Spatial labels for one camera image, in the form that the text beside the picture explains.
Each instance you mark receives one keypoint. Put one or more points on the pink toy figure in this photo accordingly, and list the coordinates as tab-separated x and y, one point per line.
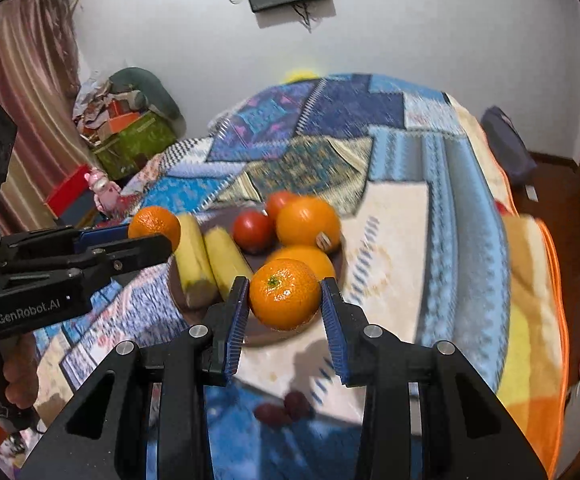
102	190

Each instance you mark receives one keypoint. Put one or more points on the person's left hand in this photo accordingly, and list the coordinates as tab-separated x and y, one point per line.
19	372

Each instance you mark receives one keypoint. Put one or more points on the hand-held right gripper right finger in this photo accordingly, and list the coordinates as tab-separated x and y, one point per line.
337	332

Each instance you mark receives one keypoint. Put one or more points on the purple plate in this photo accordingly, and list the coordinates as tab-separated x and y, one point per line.
265	335

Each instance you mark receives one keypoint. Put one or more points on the dark red jujube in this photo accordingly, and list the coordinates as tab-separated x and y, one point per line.
270	414
297	402

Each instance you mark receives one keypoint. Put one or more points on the green cardboard box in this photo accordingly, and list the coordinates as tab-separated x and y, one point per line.
134	147

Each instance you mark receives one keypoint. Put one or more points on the red box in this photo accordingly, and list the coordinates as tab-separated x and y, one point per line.
69	192

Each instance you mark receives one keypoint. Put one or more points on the orange yellow fleece blanket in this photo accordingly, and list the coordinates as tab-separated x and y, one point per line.
535	310

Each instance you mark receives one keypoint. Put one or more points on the striped brown curtain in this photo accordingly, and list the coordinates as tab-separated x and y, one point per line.
24	85

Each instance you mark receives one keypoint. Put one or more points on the red tomato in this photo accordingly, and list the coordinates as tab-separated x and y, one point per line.
279	202
254	230

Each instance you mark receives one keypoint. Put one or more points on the patchwork printed blanket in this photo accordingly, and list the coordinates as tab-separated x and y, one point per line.
400	170

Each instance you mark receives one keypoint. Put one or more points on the large orange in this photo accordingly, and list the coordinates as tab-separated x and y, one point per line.
302	256
309	224

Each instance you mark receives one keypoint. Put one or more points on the pile of crumpled paper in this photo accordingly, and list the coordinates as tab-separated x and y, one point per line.
92	105

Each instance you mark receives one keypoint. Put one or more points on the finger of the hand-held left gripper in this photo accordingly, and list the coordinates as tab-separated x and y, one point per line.
99	235
129	255

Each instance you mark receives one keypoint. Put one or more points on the orange box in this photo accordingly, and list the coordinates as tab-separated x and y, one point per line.
122	122

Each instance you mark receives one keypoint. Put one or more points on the yellow corn cob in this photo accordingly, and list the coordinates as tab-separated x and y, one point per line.
227	265
194	255

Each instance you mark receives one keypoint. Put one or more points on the small tangerine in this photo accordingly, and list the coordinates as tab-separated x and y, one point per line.
285	294
154	225

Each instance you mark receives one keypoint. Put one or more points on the grey plush pillow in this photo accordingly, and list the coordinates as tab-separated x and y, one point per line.
149	90

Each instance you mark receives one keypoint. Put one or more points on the yellow stool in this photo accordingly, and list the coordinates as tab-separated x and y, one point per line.
302	76

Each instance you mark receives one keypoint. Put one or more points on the dark blue bag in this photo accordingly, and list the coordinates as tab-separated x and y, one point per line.
507	145

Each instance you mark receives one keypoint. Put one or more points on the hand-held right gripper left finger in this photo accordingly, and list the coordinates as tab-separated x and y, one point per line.
235	330

